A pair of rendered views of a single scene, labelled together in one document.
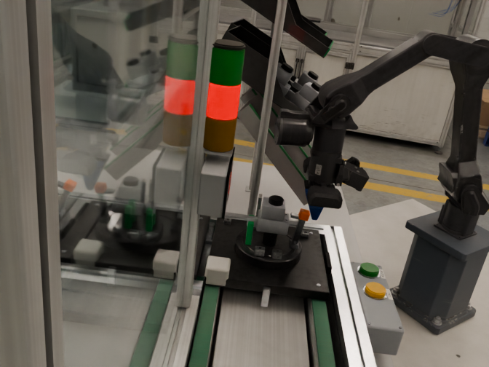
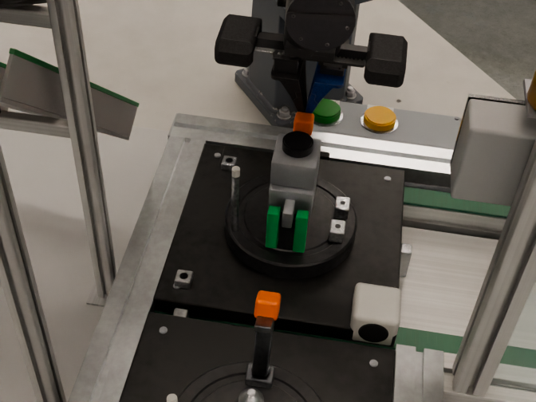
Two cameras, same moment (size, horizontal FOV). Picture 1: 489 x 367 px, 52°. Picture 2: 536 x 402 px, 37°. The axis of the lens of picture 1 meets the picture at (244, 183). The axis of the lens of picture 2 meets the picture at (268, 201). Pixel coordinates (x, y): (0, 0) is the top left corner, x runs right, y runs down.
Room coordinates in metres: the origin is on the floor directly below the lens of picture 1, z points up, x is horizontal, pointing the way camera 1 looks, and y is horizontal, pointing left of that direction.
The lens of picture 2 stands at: (0.86, 0.52, 1.59)
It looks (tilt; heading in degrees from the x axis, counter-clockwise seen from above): 45 degrees down; 277
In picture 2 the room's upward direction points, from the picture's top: 3 degrees clockwise
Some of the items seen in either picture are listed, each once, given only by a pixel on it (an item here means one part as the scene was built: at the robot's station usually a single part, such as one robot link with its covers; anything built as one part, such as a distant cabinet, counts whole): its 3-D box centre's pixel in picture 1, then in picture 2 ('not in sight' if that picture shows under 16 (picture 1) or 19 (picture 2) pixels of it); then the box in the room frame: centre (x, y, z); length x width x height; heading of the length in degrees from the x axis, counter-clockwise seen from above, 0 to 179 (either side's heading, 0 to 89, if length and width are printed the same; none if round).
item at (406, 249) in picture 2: (265, 296); (403, 260); (0.78, -0.07, 0.95); 0.01 x 0.01 x 0.04; 0
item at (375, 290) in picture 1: (375, 291); (379, 120); (0.82, -0.28, 0.96); 0.04 x 0.04 x 0.02
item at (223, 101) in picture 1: (222, 98); not in sight; (0.71, 0.05, 1.33); 0.05 x 0.05 x 0.05
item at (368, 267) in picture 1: (368, 271); (324, 113); (0.89, -0.28, 0.96); 0.04 x 0.04 x 0.02
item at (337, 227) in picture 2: (259, 250); (336, 230); (0.85, -0.05, 1.00); 0.02 x 0.01 x 0.02; 90
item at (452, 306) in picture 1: (441, 269); (302, 37); (0.94, -0.45, 0.96); 0.15 x 0.15 x 0.20; 38
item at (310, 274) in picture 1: (267, 254); (289, 234); (0.90, -0.07, 0.96); 0.24 x 0.24 x 0.02; 0
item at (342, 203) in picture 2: (276, 253); (341, 207); (0.85, -0.08, 1.00); 0.02 x 0.01 x 0.02; 90
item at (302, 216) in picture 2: (249, 233); (300, 231); (0.89, -0.02, 1.01); 0.01 x 0.01 x 0.05; 0
